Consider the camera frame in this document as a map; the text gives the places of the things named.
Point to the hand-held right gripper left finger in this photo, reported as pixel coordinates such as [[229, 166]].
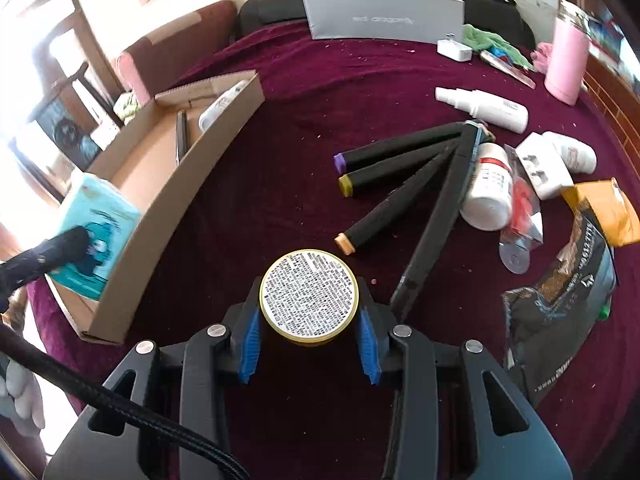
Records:
[[249, 350]]

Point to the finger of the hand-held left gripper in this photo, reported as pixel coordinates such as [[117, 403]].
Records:
[[55, 252]]

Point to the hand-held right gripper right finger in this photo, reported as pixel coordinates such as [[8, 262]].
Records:
[[370, 347]]

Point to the teal tissue pack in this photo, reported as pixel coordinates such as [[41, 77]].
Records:
[[100, 207]]

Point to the round yellow tin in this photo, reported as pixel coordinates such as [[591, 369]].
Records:
[[310, 295]]

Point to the cardboard box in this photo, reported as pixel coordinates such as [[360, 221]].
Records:
[[150, 170]]

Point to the black marker orange cap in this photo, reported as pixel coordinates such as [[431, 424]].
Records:
[[385, 210]]

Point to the long black marker pen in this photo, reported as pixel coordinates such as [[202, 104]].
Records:
[[440, 220]]

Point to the black marker yellow cap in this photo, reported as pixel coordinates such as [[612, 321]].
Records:
[[395, 169]]

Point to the white pill bottle red label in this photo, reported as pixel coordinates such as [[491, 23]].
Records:
[[487, 190]]

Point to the black packaging bag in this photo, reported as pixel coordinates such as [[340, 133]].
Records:
[[565, 310]]

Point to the black marker purple cap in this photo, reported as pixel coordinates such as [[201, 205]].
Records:
[[400, 147]]

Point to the clear packet with red print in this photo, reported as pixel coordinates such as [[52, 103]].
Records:
[[522, 210]]

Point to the white power adapter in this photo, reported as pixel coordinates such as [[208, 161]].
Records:
[[542, 165]]

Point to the orange packet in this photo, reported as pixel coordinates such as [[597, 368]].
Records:
[[605, 210]]

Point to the dark wooden chair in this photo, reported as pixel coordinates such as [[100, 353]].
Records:
[[65, 132]]

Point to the green floral cloth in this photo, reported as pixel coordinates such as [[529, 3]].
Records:
[[127, 106]]

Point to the dark pen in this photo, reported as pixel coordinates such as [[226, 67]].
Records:
[[180, 135]]

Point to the white bottle with grey label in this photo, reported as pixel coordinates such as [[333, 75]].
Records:
[[220, 107]]

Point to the pink brown armchair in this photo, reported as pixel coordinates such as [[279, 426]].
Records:
[[165, 55]]

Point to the maroon blanket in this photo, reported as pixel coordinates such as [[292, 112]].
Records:
[[300, 110]]

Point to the white spray bottle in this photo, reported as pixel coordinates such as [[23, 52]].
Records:
[[485, 107]]

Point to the white bottle with pink label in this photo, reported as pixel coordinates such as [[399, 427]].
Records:
[[575, 154]]

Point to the clear plastic ruler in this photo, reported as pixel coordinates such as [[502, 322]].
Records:
[[507, 72]]

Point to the white charger plug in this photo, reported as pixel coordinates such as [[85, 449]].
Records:
[[454, 50]]

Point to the small blue object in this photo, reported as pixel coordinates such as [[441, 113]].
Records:
[[502, 53]]

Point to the black sofa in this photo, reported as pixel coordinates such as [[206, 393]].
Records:
[[270, 10]]

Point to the grey rectangular box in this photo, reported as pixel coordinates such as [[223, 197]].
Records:
[[385, 17]]

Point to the pink cloth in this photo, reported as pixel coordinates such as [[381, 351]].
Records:
[[542, 55]]

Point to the wooden cabinet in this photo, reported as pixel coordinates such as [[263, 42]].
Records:
[[612, 105]]

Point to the pink thermos bottle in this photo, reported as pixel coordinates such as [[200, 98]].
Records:
[[566, 60]]

